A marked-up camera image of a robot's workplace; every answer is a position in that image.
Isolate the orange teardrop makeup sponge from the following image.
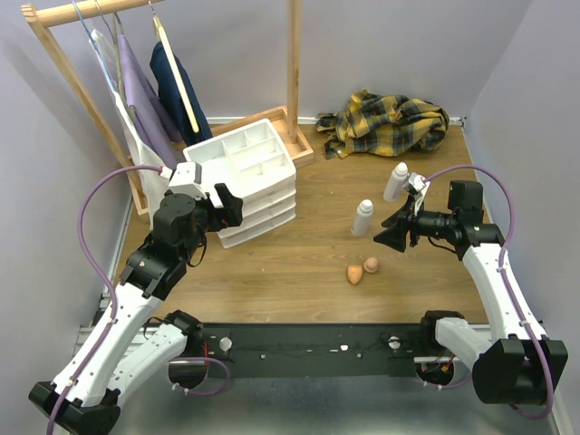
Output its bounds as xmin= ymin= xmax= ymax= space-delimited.
xmin=347 ymin=266 xmax=364 ymax=285

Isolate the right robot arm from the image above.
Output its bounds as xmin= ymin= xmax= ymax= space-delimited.
xmin=374 ymin=173 xmax=568 ymax=407

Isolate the lavender hanging garment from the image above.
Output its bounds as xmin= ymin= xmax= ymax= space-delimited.
xmin=118 ymin=34 xmax=183 ymax=169

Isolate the wooden clothes rack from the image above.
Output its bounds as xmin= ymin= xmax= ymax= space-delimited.
xmin=20 ymin=0 xmax=314 ymax=216

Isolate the navy blue hanging garment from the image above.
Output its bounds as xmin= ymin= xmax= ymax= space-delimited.
xmin=150 ymin=42 xmax=213 ymax=146

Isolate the pink gourd makeup sponge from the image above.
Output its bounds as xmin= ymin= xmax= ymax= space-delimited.
xmin=363 ymin=256 xmax=379 ymax=274

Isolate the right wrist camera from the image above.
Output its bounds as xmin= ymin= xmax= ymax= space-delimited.
xmin=403 ymin=172 xmax=430 ymax=215

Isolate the tall white bottle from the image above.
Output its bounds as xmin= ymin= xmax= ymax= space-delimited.
xmin=383 ymin=162 xmax=409 ymax=202

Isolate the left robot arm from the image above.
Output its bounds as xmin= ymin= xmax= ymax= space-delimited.
xmin=29 ymin=183 xmax=243 ymax=434

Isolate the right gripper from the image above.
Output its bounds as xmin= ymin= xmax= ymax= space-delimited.
xmin=373 ymin=193 xmax=457 ymax=252

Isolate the white hanging garment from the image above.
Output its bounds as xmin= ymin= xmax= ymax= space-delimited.
xmin=91 ymin=29 xmax=169 ymax=224

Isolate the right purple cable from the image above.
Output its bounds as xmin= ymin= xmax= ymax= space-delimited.
xmin=425 ymin=165 xmax=556 ymax=420

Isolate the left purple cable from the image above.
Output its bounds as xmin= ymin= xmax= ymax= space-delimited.
xmin=44 ymin=165 xmax=167 ymax=435

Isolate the cream wooden hanger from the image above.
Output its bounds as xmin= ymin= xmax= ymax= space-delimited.
xmin=153 ymin=14 xmax=199 ymax=133

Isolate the white drawer organizer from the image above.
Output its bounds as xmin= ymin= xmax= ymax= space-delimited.
xmin=183 ymin=120 xmax=296 ymax=248

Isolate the yellow plaid shirt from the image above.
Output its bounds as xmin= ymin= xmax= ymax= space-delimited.
xmin=315 ymin=89 xmax=450 ymax=159

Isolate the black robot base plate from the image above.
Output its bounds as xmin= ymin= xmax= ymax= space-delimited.
xmin=188 ymin=323 xmax=450 ymax=379

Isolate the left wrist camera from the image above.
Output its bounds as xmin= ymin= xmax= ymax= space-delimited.
xmin=169 ymin=161 xmax=207 ymax=198

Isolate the purple cable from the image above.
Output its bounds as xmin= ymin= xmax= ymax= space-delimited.
xmin=425 ymin=165 xmax=556 ymax=420
xmin=44 ymin=165 xmax=167 ymax=435

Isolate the short white bottle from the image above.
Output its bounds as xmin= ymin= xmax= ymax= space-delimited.
xmin=351 ymin=199 xmax=373 ymax=237

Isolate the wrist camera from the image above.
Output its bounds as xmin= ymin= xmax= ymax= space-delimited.
xmin=169 ymin=161 xmax=207 ymax=198
xmin=403 ymin=172 xmax=430 ymax=215

